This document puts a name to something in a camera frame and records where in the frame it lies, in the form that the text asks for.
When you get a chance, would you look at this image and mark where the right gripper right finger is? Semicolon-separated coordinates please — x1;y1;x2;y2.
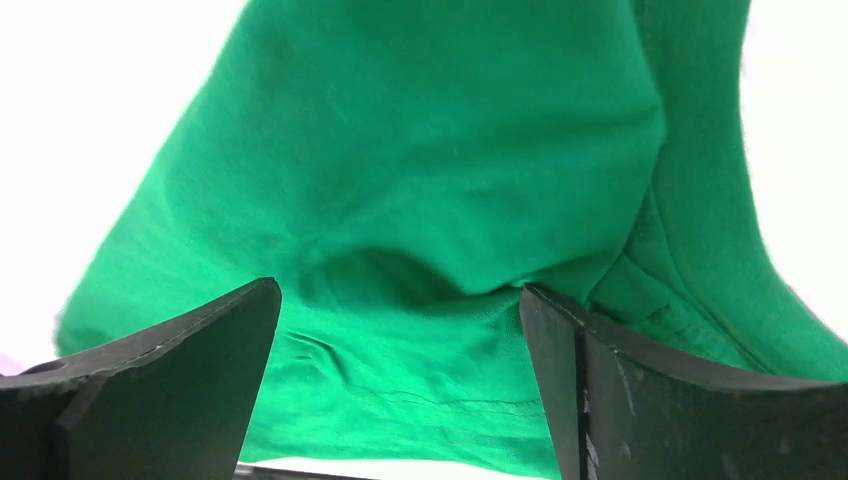
519;285;847;480

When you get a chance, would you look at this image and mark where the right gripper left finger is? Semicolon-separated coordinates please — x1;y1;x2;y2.
1;278;282;480

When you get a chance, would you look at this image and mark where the green t-shirt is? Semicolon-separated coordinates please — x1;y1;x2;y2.
55;1;847;479

